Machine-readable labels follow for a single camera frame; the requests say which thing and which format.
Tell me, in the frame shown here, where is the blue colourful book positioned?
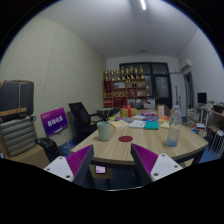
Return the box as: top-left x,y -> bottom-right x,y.
141,115 -> 159,122

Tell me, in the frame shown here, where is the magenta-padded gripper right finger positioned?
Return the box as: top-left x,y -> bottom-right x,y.
130,143 -> 184,188

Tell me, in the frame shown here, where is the black office chair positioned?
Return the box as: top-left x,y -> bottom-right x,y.
68,101 -> 104,141

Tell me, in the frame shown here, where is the pale green cup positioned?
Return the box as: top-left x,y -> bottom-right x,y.
96,120 -> 112,142

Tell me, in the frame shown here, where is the white wall air conditioner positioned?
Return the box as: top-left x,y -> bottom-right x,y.
179,58 -> 193,73

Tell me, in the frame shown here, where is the white stool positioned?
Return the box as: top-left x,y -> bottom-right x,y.
211,129 -> 224,159

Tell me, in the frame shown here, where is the wooden shelf unit with trophies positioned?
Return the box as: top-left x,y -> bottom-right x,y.
102,65 -> 148,108

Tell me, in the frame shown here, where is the yellow gift box red ribbon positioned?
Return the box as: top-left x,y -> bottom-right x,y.
120,104 -> 138,118

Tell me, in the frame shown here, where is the cluttered side desk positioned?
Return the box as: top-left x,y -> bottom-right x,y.
194,104 -> 224,134

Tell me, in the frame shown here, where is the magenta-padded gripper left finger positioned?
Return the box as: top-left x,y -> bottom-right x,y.
43,143 -> 96,188

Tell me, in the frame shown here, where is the ceiling tube light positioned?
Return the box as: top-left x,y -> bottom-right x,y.
138,0 -> 148,11

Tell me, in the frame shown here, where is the small yellow notepad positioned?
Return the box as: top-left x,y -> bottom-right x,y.
109,119 -> 130,130

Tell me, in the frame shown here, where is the white printed booklet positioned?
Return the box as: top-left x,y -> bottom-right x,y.
128,119 -> 148,129

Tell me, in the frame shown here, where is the teal book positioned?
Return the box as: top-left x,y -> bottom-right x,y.
143,120 -> 160,131

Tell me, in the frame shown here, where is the purple sign board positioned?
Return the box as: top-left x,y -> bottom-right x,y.
40,107 -> 69,138

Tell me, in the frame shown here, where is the dark grey case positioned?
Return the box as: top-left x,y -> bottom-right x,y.
0,79 -> 35,123

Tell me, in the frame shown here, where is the pink packet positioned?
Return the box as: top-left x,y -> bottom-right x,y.
141,111 -> 158,118

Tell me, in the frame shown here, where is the silver ribbed suitcase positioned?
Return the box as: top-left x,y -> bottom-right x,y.
0,115 -> 38,158

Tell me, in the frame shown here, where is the black computer monitor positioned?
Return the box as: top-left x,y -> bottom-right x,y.
196,92 -> 208,105

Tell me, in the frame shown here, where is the flat round red coaster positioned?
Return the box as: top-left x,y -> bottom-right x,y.
118,135 -> 134,143

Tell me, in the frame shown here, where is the clear plastic water bottle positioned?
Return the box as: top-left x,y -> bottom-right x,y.
165,105 -> 183,148

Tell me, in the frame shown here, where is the large yellow notepad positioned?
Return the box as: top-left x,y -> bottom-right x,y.
159,121 -> 171,130

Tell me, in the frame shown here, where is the orange carton box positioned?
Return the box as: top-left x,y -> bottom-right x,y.
156,104 -> 166,118

